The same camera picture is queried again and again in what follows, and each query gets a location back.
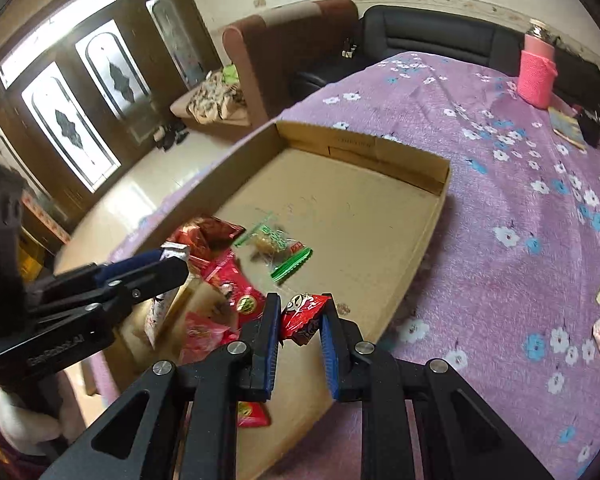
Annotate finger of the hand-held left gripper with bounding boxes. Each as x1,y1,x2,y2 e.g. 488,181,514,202
26,258,190,329
46,250,164,292

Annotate wooden glass-panel door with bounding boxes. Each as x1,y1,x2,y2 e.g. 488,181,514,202
0,0,221,211

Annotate clear green-edged snack packet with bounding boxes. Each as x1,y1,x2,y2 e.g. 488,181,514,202
234,212,313,286

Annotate pink red snack packet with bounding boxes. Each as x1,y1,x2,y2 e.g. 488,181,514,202
180,312,241,366

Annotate pink knit-sleeve bottle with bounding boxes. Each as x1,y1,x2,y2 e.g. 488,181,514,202
517,19,558,110

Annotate shallow cardboard box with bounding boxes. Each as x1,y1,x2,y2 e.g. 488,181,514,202
107,119,452,480

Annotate thin booklet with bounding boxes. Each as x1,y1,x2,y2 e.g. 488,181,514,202
547,106,588,150

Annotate black leather sofa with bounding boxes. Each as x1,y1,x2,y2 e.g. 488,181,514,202
290,5,600,101

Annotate red white-print snack packet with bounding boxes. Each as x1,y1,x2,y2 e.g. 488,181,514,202
280,292,331,346

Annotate small black holder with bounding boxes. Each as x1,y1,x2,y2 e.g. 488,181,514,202
577,110,600,148

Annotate dark shoes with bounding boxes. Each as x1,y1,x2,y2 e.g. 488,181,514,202
152,120,191,152

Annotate patterned cloth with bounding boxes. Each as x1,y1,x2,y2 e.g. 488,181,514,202
187,67,248,123

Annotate brown armchair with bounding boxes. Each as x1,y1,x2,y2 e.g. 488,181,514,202
170,0,361,142

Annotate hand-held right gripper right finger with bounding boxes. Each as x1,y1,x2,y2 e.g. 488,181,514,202
320,300,556,480

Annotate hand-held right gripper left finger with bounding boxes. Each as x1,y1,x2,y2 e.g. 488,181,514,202
40,292,283,480

